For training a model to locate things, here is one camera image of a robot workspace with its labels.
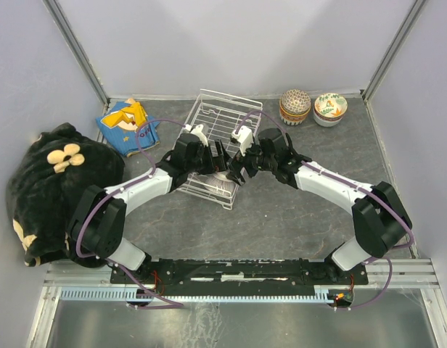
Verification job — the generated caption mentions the maroon tile pattern bowl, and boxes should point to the maroon tile pattern bowl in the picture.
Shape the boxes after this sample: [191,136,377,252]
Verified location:
[280,89,311,114]

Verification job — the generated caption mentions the black plush flower blanket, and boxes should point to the black plush flower blanket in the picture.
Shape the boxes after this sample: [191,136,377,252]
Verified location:
[6,123,125,268]

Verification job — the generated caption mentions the plain white ribbed bowl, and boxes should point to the plain white ribbed bowl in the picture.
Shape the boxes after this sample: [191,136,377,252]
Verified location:
[314,115,342,128]

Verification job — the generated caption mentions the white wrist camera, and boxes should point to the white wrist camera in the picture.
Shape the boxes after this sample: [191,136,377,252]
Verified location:
[231,126,253,156]
[184,124,209,146]

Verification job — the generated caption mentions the white bowl red lattice pattern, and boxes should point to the white bowl red lattice pattern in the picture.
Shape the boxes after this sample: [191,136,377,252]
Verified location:
[313,110,344,123]

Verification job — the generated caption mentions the yellow sun pattern bowl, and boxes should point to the yellow sun pattern bowl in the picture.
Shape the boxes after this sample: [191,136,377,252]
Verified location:
[279,107,311,123]

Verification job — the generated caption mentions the aluminium frame rails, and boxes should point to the aluminium frame rails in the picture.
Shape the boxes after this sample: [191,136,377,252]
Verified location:
[25,0,447,348]

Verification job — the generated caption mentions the white bowl orange flower pattern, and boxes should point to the white bowl orange flower pattern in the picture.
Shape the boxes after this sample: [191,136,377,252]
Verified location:
[314,93,348,119]

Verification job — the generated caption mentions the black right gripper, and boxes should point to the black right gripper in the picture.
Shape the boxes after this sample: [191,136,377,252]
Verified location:
[226,138,276,187]

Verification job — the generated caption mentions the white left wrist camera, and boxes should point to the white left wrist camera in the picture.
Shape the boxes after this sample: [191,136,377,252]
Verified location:
[184,124,209,146]

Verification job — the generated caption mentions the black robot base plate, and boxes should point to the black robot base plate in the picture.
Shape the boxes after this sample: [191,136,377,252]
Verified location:
[110,259,369,297]

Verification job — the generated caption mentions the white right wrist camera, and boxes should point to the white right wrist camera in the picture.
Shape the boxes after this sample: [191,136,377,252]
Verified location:
[231,126,253,156]

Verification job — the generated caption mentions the grey striped bowl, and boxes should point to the grey striped bowl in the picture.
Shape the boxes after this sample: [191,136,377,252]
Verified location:
[205,172,235,196]

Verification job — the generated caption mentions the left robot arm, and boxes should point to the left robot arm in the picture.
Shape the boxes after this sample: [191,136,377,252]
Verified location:
[68,133,231,283]

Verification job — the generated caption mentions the light blue cable duct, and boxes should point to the light blue cable duct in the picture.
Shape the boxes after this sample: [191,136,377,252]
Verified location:
[60,284,335,302]

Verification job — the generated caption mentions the white bowl teal leaf pattern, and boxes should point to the white bowl teal leaf pattern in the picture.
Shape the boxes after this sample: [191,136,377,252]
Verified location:
[281,116,305,126]

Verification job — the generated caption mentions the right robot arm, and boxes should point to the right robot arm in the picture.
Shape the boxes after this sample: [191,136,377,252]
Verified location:
[228,126,413,283]

